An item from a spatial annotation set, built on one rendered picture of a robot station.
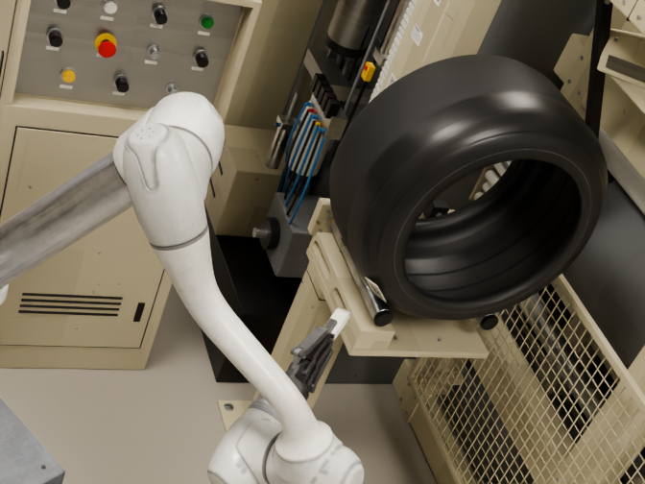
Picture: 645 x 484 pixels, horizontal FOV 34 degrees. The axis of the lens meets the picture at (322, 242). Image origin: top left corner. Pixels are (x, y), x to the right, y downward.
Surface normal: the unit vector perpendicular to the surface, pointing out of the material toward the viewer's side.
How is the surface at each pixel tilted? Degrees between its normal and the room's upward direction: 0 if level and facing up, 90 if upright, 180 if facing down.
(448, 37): 90
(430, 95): 39
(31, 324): 90
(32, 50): 90
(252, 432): 32
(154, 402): 0
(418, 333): 0
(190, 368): 0
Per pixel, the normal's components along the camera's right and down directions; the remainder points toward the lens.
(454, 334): 0.32, -0.76
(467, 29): 0.29, 0.64
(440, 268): 0.07, -0.75
